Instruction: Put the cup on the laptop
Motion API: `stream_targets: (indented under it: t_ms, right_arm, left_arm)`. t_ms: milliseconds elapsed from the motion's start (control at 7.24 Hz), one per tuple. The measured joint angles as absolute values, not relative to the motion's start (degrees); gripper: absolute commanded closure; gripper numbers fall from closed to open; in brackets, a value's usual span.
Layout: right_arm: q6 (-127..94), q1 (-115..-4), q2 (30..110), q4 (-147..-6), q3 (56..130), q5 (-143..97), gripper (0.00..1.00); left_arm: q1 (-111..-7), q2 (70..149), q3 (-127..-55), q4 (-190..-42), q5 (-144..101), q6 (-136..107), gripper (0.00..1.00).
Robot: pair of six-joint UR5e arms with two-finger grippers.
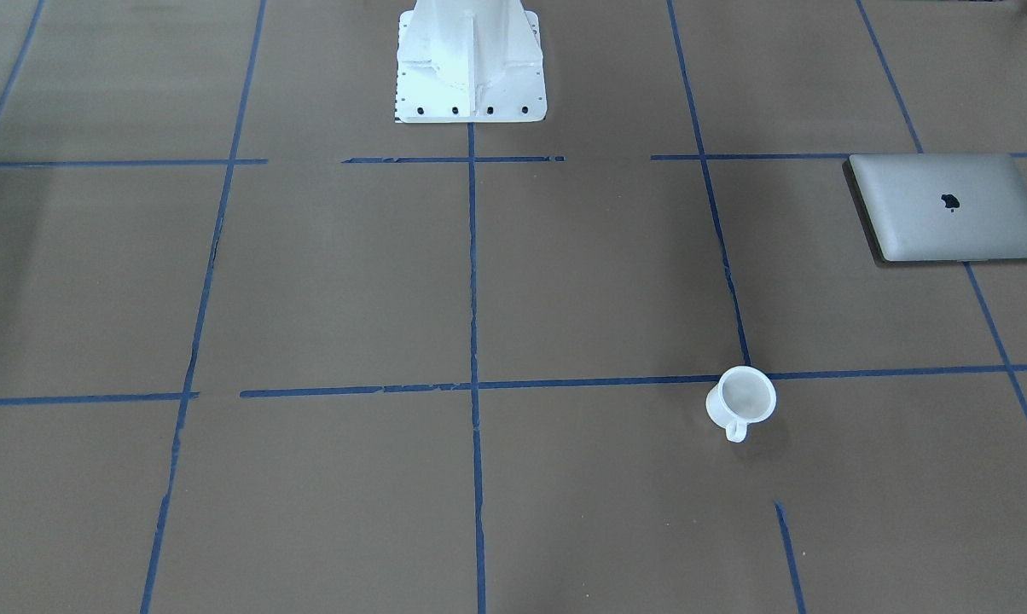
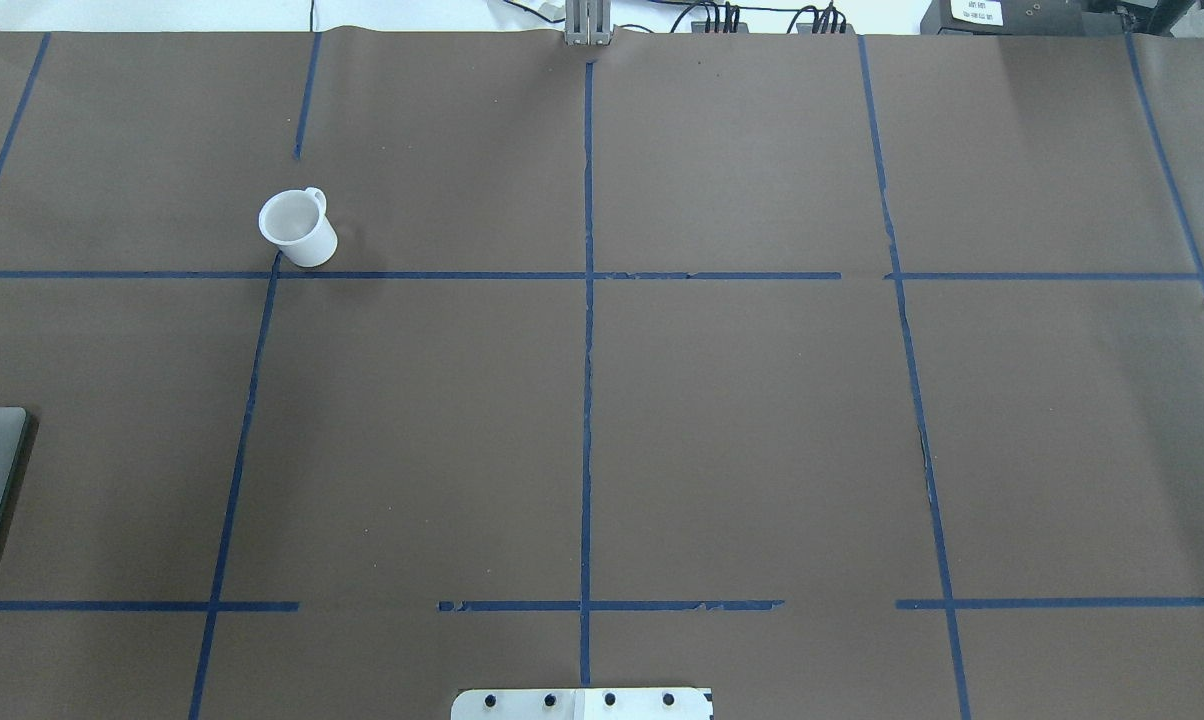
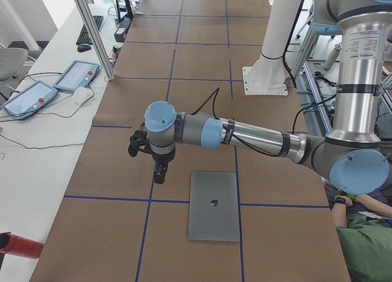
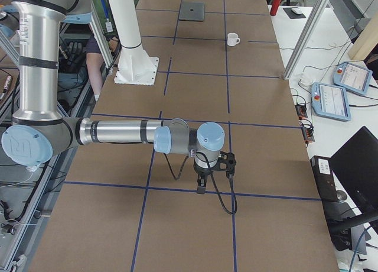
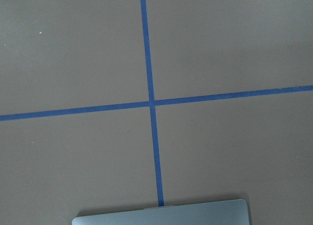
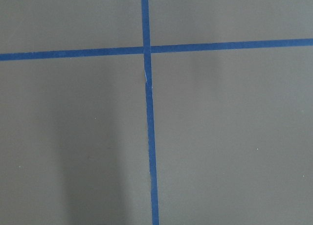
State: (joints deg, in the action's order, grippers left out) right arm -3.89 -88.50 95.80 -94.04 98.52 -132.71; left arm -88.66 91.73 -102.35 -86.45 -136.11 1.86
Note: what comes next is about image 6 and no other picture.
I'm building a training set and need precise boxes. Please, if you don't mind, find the blue tape strip lengthwise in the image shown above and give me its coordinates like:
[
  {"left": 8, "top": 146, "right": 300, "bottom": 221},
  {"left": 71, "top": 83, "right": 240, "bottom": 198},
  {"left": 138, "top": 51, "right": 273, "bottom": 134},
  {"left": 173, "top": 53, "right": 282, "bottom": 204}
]
[{"left": 141, "top": 0, "right": 159, "bottom": 225}]

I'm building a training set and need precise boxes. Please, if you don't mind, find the blue tape strip crosswise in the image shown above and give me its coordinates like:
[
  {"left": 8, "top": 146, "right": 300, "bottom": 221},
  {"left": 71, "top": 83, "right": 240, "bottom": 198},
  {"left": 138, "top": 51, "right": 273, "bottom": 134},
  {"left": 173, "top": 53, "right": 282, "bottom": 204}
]
[{"left": 0, "top": 38, "right": 313, "bottom": 61}]

